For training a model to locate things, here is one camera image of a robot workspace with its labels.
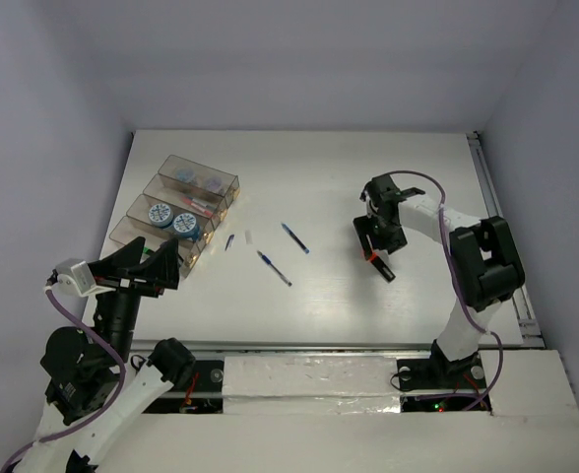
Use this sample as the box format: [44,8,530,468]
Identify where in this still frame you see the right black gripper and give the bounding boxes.
[354,212,408,260]

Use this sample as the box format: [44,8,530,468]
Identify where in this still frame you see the orange cap black highlighter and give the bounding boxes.
[367,252,396,283]

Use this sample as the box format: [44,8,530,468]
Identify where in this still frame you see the blue white tape roll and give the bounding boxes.
[171,212,201,241]
[148,203,174,229]

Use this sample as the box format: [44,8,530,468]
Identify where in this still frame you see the blue pen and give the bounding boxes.
[256,250,292,287]
[281,223,310,254]

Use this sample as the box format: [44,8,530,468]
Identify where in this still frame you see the clear jar blue pins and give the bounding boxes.
[175,168,197,182]

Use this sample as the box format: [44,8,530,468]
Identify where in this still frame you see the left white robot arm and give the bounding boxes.
[2,236,197,472]

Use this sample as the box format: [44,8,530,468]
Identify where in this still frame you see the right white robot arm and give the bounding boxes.
[353,172,525,386]

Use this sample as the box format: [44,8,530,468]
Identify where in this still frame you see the clear compartment organizer tray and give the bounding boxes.
[109,155,240,278]

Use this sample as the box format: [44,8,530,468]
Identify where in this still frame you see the small blue pen cap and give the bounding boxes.
[225,234,235,251]

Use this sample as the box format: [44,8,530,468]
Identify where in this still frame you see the white foam front block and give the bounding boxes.
[222,355,401,415]

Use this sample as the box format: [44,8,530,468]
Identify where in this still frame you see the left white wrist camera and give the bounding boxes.
[49,258,97,297]

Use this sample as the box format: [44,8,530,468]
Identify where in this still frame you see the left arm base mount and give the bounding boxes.
[144,359,225,415]

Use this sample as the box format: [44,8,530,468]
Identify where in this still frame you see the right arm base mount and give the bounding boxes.
[389,341,491,413]

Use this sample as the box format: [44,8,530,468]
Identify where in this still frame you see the aluminium rail right edge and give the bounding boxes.
[466,132,546,349]

